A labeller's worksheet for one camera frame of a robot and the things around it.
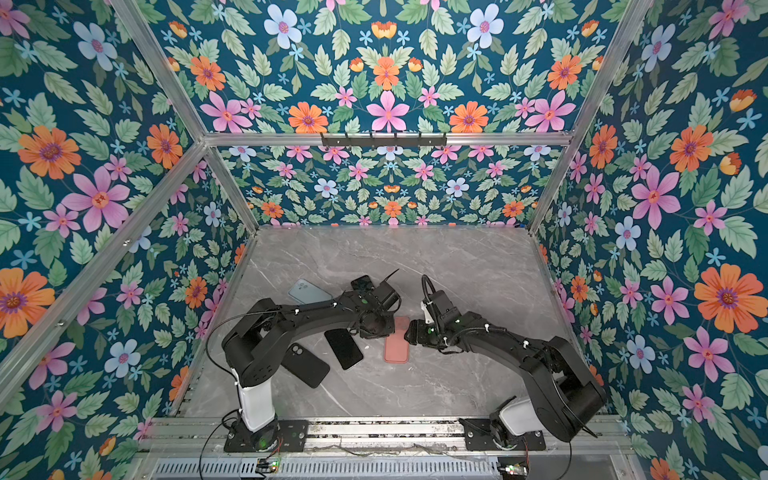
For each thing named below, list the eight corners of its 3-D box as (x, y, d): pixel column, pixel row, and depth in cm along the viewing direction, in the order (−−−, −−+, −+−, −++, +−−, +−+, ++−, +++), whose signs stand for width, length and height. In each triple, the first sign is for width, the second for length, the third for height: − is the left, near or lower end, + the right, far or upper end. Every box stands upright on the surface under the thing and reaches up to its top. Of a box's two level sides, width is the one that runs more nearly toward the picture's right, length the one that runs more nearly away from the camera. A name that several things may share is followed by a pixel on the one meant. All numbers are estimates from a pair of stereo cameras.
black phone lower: (343, 371, 86) (342, 368, 84) (325, 337, 93) (323, 334, 91) (363, 357, 89) (362, 354, 87) (344, 325, 95) (343, 322, 93)
